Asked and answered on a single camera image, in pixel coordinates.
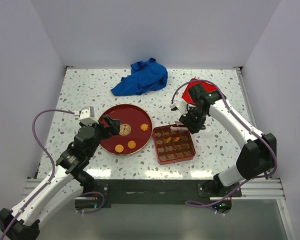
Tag pink metal tongs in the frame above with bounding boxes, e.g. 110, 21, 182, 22
170, 126, 188, 131

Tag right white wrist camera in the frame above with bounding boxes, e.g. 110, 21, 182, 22
170, 99, 188, 116

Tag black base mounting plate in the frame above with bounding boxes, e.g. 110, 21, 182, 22
91, 179, 239, 208

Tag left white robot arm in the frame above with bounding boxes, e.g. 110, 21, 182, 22
0, 110, 121, 240

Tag red square box lid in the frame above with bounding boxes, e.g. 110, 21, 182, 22
182, 78, 217, 105

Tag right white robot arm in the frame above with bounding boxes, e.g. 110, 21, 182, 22
170, 80, 277, 197

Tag flower cookie top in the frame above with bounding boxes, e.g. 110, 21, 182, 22
165, 137, 172, 143

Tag round cookie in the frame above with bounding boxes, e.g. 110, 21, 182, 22
127, 140, 137, 149
114, 144, 124, 153

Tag blue crumpled cloth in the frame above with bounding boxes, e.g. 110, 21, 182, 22
111, 57, 168, 96

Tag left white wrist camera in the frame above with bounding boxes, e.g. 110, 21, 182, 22
79, 106, 97, 126

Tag round dark red tray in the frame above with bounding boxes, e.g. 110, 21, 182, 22
100, 104, 153, 156

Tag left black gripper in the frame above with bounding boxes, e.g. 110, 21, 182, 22
79, 114, 120, 158

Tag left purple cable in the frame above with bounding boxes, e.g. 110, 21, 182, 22
0, 109, 106, 240

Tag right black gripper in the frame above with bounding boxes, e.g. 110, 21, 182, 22
179, 106, 207, 135

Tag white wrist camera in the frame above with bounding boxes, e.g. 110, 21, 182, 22
170, 99, 188, 116
79, 106, 97, 126

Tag red compartment cookie box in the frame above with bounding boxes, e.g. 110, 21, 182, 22
152, 124, 196, 165

